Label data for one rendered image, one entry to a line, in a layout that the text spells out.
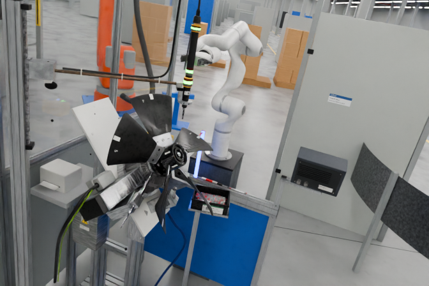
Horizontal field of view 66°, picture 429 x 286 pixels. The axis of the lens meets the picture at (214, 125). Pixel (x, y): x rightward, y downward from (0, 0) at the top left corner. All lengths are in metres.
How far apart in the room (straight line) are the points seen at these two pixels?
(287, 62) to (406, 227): 7.27
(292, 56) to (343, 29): 6.42
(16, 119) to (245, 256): 1.56
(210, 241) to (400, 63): 2.15
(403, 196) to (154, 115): 1.94
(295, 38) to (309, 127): 6.35
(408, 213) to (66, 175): 2.30
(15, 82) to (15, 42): 0.16
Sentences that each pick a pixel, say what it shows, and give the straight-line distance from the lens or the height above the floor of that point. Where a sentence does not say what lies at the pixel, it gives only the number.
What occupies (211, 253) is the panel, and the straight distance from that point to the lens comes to 2.41.
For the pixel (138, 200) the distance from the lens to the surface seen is 1.48.
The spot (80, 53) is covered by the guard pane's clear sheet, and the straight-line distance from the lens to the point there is 2.05.
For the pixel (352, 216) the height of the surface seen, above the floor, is 0.17.
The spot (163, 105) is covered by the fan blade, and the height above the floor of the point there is 1.39.
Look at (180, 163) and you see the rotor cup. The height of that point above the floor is 1.19.
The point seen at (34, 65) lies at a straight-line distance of 1.54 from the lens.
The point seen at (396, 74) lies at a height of 1.61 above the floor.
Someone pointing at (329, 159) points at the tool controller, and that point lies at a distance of 1.89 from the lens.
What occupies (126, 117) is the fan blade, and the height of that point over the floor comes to 1.42.
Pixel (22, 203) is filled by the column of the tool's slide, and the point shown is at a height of 0.88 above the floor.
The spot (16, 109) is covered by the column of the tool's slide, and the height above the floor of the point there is 1.37.
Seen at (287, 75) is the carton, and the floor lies 0.34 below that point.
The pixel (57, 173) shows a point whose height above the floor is 0.97.
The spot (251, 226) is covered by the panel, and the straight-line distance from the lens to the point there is 2.18.
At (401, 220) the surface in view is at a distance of 2.88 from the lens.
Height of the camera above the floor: 1.92
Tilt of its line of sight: 20 degrees down
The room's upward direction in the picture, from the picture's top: 10 degrees clockwise
